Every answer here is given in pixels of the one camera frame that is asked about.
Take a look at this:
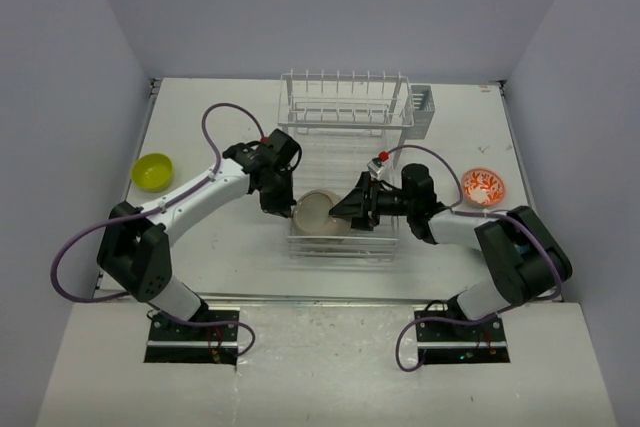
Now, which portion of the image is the beige bowl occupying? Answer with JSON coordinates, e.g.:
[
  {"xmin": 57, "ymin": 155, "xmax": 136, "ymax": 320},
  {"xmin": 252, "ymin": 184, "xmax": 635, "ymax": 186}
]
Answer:
[{"xmin": 292, "ymin": 189, "xmax": 351, "ymax": 245}]

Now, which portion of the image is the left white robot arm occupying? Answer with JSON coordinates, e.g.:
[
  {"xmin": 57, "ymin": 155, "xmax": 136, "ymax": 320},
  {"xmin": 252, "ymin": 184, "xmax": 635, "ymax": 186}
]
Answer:
[{"xmin": 97, "ymin": 129, "xmax": 302, "ymax": 340}]

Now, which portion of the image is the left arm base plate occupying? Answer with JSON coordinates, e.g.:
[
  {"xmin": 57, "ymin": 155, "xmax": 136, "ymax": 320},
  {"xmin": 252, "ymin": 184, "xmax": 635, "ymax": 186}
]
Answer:
[{"xmin": 144, "ymin": 309, "xmax": 240, "ymax": 366}]

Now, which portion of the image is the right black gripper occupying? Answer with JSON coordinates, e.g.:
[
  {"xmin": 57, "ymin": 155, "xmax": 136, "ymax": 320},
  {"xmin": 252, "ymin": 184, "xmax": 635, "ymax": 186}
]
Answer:
[{"xmin": 330, "ymin": 172, "xmax": 416, "ymax": 233}]

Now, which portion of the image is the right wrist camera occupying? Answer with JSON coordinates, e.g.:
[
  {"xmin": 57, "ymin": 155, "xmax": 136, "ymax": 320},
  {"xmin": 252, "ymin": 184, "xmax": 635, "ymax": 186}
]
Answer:
[{"xmin": 367, "ymin": 157, "xmax": 387, "ymax": 181}]

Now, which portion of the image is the white orange patterned bowl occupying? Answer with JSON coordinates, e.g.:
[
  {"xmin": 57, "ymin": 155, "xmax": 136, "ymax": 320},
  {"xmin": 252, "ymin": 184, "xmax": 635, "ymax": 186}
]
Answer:
[{"xmin": 461, "ymin": 168, "xmax": 506, "ymax": 207}]

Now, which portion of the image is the yellow bowl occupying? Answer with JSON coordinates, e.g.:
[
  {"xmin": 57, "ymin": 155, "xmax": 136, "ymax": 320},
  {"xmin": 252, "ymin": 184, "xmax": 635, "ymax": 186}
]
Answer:
[{"xmin": 130, "ymin": 153, "xmax": 173, "ymax": 192}]

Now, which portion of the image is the grey cutlery holder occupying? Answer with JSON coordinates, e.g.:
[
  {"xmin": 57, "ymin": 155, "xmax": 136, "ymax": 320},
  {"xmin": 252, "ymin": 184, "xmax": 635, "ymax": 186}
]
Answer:
[{"xmin": 408, "ymin": 84, "xmax": 435, "ymax": 140}]

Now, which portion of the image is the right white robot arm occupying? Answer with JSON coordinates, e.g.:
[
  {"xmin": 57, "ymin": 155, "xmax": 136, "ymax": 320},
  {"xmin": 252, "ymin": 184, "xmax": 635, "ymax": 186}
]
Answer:
[{"xmin": 329, "ymin": 163, "xmax": 573, "ymax": 340}]

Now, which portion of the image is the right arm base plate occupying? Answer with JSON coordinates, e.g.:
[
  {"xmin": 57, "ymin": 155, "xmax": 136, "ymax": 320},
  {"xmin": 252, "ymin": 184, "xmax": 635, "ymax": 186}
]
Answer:
[{"xmin": 415, "ymin": 318, "xmax": 510, "ymax": 365}]

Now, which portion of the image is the white wire dish rack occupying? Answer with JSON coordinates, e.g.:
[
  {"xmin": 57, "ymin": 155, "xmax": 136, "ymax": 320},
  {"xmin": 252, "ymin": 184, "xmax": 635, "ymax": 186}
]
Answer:
[{"xmin": 278, "ymin": 71, "xmax": 413, "ymax": 261}]

